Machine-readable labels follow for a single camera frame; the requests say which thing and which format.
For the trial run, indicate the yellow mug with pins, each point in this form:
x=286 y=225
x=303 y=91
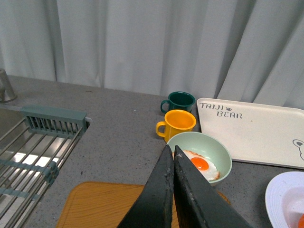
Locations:
x=175 y=122

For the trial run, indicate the wooden cutting board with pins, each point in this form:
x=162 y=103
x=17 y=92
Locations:
x=101 y=205

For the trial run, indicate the light green bowl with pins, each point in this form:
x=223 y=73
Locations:
x=207 y=147

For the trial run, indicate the orange mandarin fruit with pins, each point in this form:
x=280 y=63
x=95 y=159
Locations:
x=300 y=223

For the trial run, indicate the white round plate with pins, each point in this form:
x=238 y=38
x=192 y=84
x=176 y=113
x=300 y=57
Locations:
x=284 y=199

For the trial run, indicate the dark green mug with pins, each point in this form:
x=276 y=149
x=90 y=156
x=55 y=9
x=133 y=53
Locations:
x=178 y=100

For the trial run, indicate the fried egg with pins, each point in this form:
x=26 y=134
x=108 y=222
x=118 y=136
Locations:
x=201 y=167

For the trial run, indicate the metal faucet base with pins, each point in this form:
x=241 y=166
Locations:
x=7 y=93

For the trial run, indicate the grey curtain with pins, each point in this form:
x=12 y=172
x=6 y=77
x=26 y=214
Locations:
x=241 y=50

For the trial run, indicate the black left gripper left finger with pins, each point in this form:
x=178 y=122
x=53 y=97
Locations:
x=153 y=207

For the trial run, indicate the sink drying rack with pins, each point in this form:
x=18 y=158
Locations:
x=35 y=142

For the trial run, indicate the cream bear serving tray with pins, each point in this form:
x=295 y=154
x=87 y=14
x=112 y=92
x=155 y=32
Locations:
x=255 y=133

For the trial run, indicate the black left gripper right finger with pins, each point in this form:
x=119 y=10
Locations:
x=198 y=204

